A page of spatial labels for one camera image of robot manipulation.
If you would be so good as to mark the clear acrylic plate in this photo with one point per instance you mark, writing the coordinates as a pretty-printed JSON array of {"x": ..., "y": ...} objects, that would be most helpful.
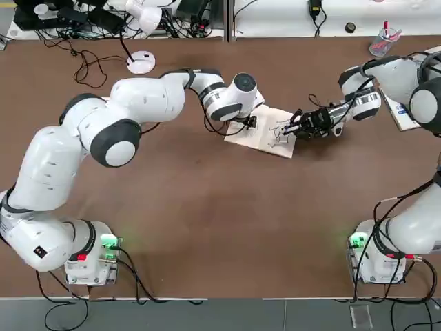
[{"x": 361, "y": 316}]

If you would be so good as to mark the red capped white marker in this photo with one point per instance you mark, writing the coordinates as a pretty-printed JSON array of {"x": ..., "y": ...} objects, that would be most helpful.
[{"x": 386, "y": 25}]

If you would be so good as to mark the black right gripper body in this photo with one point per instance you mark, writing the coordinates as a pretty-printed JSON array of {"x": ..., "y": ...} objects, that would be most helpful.
[{"x": 318, "y": 122}]

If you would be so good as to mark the black power adapter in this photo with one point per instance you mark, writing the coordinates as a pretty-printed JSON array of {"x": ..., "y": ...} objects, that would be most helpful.
[{"x": 315, "y": 8}]

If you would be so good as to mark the clear plastic pen cup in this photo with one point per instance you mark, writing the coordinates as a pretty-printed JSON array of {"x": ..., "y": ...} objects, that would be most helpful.
[{"x": 379, "y": 48}]

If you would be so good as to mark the white round dish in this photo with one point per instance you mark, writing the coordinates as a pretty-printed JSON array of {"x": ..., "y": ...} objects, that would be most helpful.
[{"x": 42, "y": 10}]

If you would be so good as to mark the pink red marker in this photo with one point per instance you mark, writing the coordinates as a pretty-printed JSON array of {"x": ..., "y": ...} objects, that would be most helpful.
[{"x": 396, "y": 34}]

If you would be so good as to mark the black tape roll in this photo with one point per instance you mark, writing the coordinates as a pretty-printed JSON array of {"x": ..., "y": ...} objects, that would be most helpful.
[{"x": 347, "y": 28}]

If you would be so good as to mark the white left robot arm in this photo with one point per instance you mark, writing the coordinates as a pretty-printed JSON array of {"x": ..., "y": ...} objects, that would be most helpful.
[{"x": 148, "y": 100}]

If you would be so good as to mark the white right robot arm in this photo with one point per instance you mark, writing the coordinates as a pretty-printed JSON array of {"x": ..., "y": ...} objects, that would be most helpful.
[{"x": 413, "y": 227}]

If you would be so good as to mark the aluminium divider post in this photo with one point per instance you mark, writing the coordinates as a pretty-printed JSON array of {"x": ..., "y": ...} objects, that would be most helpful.
[{"x": 231, "y": 20}]

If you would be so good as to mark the white desk lamp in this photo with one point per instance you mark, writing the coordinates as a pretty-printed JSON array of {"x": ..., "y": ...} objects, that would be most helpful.
[{"x": 141, "y": 62}]

